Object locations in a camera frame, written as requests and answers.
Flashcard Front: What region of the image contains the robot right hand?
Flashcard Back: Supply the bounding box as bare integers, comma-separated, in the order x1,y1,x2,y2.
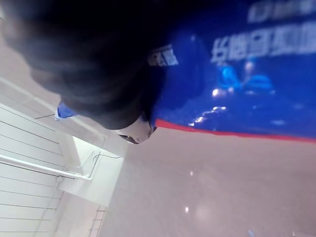
0,0,189,145

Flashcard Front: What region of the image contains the white wall rail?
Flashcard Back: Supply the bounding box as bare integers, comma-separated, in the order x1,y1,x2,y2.
0,154,95,182

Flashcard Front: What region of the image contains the red blue toothpaste tube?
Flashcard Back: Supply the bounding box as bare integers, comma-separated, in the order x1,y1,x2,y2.
54,0,316,144

